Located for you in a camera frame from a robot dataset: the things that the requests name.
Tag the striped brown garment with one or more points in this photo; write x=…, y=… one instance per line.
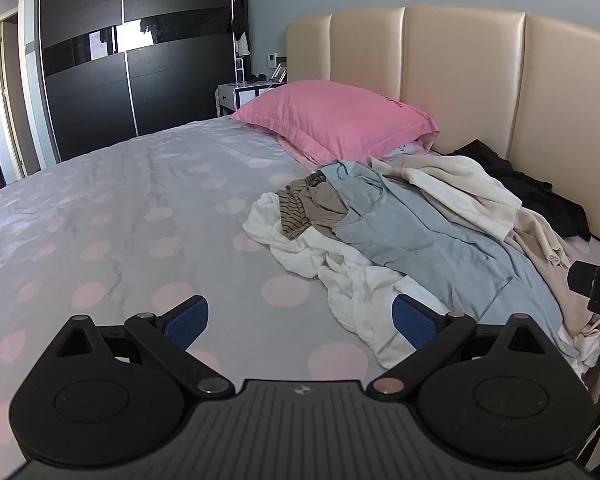
x=292, y=212

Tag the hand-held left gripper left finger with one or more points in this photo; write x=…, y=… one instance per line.
x=187, y=322

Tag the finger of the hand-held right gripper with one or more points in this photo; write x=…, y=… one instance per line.
x=581, y=276

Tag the white crinkled garment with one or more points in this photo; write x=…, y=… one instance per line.
x=300, y=250

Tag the beige garment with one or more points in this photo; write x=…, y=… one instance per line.
x=550, y=255

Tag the picture frame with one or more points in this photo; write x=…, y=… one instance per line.
x=279, y=72

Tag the blue-grey garment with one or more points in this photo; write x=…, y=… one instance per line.
x=420, y=240

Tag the black sliding wardrobe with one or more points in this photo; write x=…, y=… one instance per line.
x=130, y=60

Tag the white nightstand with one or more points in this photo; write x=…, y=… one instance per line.
x=240, y=95

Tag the pink pillow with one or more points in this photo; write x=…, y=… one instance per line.
x=335, y=115

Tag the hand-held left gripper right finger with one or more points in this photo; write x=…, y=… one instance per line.
x=415, y=325

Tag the hanging dark clothes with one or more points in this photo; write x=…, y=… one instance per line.
x=239, y=15

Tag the cream sweater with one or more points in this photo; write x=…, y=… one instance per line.
x=455, y=185

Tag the grey pink polka dot bed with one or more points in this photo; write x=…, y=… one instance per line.
x=130, y=220

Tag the black garment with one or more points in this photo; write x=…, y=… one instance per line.
x=530, y=180

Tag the beige padded headboard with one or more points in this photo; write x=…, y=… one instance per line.
x=460, y=75

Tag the white wall switch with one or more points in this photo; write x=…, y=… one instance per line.
x=270, y=60

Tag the pale printed pillow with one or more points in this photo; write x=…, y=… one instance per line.
x=414, y=149

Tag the grey door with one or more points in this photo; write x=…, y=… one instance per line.
x=12, y=100

